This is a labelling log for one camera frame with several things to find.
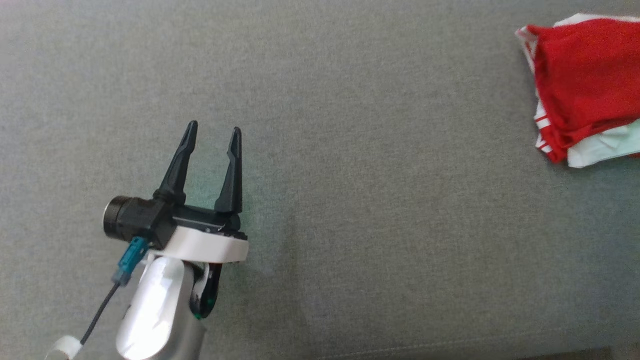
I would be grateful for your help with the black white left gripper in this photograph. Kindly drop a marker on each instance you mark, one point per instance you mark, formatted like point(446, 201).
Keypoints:
point(210, 245)

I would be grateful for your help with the red and white garment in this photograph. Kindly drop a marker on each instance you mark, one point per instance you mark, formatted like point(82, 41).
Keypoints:
point(585, 75)

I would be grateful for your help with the large grey sofa chaise cushion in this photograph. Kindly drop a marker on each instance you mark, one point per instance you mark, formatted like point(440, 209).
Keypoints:
point(375, 200)

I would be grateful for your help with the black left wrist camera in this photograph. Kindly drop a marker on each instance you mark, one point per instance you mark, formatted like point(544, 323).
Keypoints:
point(135, 217)

